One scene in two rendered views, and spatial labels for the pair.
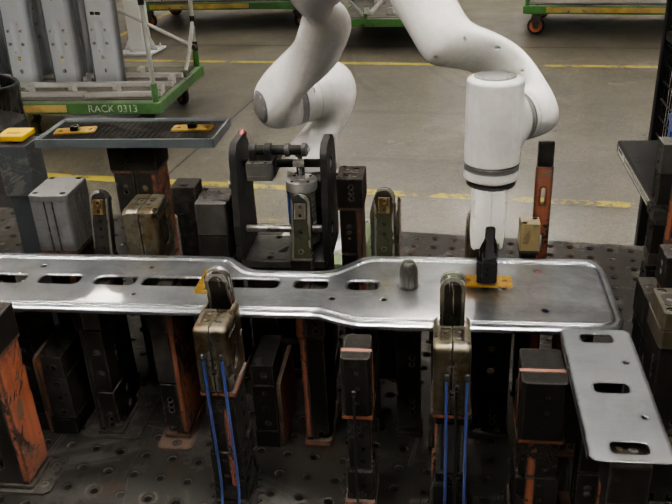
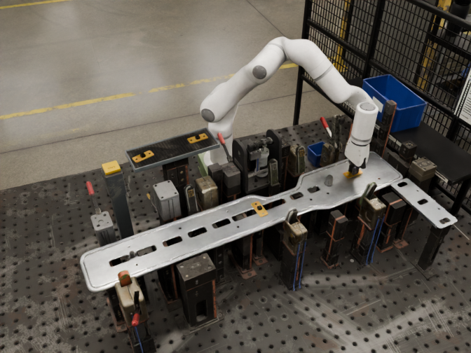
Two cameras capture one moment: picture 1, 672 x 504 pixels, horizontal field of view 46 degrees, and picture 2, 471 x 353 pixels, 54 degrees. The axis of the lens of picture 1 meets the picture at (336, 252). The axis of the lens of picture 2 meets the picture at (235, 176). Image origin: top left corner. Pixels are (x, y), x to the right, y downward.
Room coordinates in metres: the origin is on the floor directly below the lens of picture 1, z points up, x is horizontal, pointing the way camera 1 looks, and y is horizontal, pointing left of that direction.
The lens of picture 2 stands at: (0.20, 1.05, 2.32)
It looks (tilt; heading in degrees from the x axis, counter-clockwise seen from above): 41 degrees down; 325
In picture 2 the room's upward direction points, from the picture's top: straight up
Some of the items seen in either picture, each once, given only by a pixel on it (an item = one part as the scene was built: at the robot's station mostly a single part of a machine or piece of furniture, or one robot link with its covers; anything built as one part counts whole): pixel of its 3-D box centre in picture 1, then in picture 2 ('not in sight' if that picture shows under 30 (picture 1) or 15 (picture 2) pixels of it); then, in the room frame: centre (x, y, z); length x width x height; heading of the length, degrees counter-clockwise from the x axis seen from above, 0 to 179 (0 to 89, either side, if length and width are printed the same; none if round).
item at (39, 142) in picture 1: (134, 132); (172, 148); (1.58, 0.40, 1.16); 0.37 x 0.14 x 0.02; 82
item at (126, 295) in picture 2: not in sight; (137, 321); (1.11, 0.83, 0.88); 0.15 x 0.11 x 0.36; 172
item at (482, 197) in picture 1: (489, 207); (358, 148); (1.15, -0.24, 1.14); 0.10 x 0.07 x 0.11; 172
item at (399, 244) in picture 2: (592, 446); (402, 217); (0.93, -0.37, 0.84); 0.11 x 0.06 x 0.29; 172
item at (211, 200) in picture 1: (226, 282); (230, 201); (1.41, 0.22, 0.89); 0.13 x 0.11 x 0.38; 172
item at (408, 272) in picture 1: (408, 276); (329, 181); (1.16, -0.12, 1.02); 0.03 x 0.03 x 0.07
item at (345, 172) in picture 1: (354, 271); (278, 178); (1.39, -0.04, 0.91); 0.07 x 0.05 x 0.42; 172
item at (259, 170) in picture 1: (290, 256); (256, 181); (1.40, 0.09, 0.94); 0.18 x 0.13 x 0.49; 82
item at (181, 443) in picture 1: (177, 356); (242, 241); (1.22, 0.30, 0.84); 0.17 x 0.06 x 0.29; 172
